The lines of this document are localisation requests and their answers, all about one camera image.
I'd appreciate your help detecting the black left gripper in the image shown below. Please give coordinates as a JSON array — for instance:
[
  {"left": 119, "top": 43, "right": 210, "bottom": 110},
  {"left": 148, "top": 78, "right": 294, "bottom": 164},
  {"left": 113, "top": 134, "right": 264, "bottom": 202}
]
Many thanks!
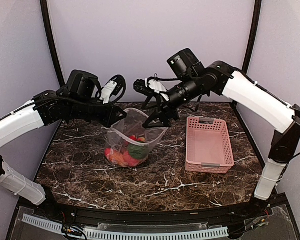
[{"left": 68, "top": 97, "right": 127, "bottom": 128}]

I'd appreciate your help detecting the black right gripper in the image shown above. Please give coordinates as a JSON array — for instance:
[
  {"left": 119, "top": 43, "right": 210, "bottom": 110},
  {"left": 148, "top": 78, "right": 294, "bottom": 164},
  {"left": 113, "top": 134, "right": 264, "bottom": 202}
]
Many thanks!
[{"left": 140, "top": 73, "right": 202, "bottom": 128}]

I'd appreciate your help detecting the clear zip top bag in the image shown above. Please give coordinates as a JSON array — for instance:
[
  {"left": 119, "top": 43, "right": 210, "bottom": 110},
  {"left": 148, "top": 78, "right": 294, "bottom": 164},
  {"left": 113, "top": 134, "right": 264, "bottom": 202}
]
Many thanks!
[{"left": 104, "top": 108, "right": 168, "bottom": 168}]

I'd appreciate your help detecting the orange yellow mango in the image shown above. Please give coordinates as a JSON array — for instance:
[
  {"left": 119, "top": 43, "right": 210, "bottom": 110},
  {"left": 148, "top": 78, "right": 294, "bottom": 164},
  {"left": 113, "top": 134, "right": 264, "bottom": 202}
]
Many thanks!
[{"left": 108, "top": 152, "right": 128, "bottom": 167}]

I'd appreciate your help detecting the pink perforated plastic basket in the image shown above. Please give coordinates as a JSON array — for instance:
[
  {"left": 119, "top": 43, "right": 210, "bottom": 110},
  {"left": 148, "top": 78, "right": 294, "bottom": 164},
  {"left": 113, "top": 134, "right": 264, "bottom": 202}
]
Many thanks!
[{"left": 185, "top": 116, "right": 234, "bottom": 174}]

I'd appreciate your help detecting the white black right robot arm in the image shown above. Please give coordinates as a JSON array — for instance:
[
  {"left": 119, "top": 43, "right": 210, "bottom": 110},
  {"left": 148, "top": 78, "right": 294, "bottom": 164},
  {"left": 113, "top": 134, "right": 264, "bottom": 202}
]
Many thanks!
[{"left": 133, "top": 48, "right": 300, "bottom": 217}]

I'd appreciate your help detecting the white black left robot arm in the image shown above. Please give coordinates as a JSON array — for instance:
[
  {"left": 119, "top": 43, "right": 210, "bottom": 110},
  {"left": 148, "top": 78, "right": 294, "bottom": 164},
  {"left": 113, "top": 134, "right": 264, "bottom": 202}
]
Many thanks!
[{"left": 0, "top": 70, "right": 127, "bottom": 218}]

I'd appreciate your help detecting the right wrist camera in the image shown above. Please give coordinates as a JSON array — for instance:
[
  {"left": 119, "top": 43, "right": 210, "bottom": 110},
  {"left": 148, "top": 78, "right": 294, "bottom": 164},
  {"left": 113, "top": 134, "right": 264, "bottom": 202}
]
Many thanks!
[{"left": 133, "top": 78, "right": 170, "bottom": 101}]

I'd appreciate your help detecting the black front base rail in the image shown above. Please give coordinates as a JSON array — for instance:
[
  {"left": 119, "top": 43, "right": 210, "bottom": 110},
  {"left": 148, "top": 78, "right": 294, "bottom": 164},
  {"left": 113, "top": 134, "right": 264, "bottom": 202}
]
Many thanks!
[{"left": 14, "top": 193, "right": 291, "bottom": 235}]

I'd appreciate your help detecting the black left frame post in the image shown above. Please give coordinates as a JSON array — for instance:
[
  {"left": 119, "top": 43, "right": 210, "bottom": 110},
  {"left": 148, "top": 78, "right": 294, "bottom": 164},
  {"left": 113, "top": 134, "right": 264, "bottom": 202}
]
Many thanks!
[{"left": 40, "top": 0, "right": 65, "bottom": 87}]

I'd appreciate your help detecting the black frame post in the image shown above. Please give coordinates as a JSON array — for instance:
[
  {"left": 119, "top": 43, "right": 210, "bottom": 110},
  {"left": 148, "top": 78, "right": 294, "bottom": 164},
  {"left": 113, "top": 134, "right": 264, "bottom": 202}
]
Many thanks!
[
  {"left": 242, "top": 0, "right": 262, "bottom": 73},
  {"left": 40, "top": 0, "right": 65, "bottom": 87}
]

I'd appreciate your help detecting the white slotted cable duct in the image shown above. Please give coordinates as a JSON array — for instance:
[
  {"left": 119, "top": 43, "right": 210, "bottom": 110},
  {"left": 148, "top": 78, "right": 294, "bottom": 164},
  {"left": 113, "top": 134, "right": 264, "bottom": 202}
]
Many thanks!
[{"left": 22, "top": 214, "right": 229, "bottom": 240}]

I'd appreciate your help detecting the black right frame post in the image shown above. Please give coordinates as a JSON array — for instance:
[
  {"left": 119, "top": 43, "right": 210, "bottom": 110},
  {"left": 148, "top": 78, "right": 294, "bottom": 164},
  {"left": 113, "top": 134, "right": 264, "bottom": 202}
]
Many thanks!
[{"left": 242, "top": 0, "right": 262, "bottom": 73}]

